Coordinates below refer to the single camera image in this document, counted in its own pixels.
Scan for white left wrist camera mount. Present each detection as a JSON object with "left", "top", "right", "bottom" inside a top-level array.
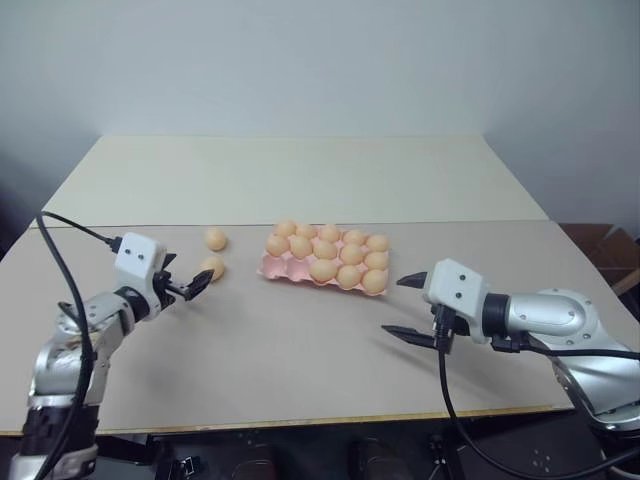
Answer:
[{"left": 113, "top": 232, "right": 167, "bottom": 297}]

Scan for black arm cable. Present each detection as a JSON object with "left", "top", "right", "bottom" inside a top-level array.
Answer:
[
  {"left": 490, "top": 333, "right": 640, "bottom": 360},
  {"left": 35, "top": 211, "right": 124, "bottom": 480},
  {"left": 435, "top": 329, "right": 640, "bottom": 480}
]

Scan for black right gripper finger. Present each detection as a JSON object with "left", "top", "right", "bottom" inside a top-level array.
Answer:
[
  {"left": 396, "top": 270, "right": 430, "bottom": 292},
  {"left": 381, "top": 324, "right": 441, "bottom": 350}
]

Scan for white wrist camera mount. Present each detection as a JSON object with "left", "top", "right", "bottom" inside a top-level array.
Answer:
[
  {"left": 422, "top": 258, "right": 494, "bottom": 345},
  {"left": 113, "top": 232, "right": 167, "bottom": 297}
]

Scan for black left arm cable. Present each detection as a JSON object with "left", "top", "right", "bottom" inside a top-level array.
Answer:
[{"left": 35, "top": 211, "right": 124, "bottom": 480}]

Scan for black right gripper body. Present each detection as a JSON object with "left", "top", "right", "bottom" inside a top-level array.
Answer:
[{"left": 429, "top": 304, "right": 469, "bottom": 354}]

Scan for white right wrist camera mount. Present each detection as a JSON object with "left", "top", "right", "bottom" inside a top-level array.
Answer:
[{"left": 422, "top": 258, "right": 494, "bottom": 345}]

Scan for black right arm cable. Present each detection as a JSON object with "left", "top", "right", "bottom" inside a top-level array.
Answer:
[
  {"left": 435, "top": 329, "right": 640, "bottom": 480},
  {"left": 490, "top": 333, "right": 640, "bottom": 360}
]

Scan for pink egg carton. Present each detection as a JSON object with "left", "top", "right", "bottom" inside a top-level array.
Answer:
[{"left": 256, "top": 224, "right": 391, "bottom": 298}]

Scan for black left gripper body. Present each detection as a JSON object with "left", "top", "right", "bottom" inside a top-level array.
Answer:
[{"left": 147, "top": 272, "right": 176, "bottom": 314}]

